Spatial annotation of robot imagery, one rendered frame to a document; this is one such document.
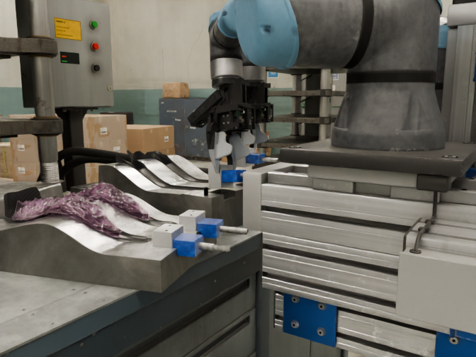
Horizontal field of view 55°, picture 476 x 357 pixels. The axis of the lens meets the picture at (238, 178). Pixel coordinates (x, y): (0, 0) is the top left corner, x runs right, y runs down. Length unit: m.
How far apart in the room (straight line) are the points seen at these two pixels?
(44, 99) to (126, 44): 8.34
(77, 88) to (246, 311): 1.06
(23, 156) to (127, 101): 4.58
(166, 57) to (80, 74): 7.43
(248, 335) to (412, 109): 0.79
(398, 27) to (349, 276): 0.33
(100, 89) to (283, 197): 1.32
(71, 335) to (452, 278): 0.50
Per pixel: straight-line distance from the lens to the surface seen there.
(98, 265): 0.79
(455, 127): 0.84
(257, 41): 0.57
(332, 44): 0.58
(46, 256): 0.85
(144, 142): 5.68
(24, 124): 1.58
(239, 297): 1.15
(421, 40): 0.63
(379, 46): 0.61
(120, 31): 10.04
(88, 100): 1.85
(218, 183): 1.03
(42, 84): 1.59
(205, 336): 1.07
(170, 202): 1.08
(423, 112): 0.62
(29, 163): 5.56
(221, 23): 0.96
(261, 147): 5.22
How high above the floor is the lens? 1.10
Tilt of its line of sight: 10 degrees down
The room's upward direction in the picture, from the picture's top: straight up
